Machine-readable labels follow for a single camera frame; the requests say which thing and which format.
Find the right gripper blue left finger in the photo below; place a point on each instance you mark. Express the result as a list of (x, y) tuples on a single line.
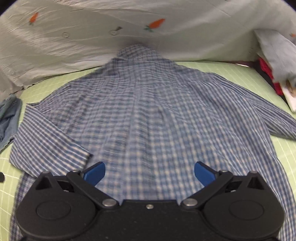
[(94, 174)]

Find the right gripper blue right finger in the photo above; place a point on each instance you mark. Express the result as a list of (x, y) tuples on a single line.
[(205, 174)]

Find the blue plaid shirt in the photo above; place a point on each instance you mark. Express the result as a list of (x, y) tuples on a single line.
[(149, 120)]

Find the blue denim shorts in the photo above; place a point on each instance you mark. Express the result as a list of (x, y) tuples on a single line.
[(10, 114)]

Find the white folded garment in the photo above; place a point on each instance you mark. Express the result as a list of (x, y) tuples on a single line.
[(289, 93)]

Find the red plaid garment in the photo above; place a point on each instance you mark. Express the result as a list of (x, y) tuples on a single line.
[(267, 70)]

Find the grey folded sweatshirt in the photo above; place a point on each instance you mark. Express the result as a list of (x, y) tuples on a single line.
[(279, 53)]

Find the grey carrot print sheet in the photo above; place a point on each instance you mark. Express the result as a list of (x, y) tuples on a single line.
[(40, 39)]

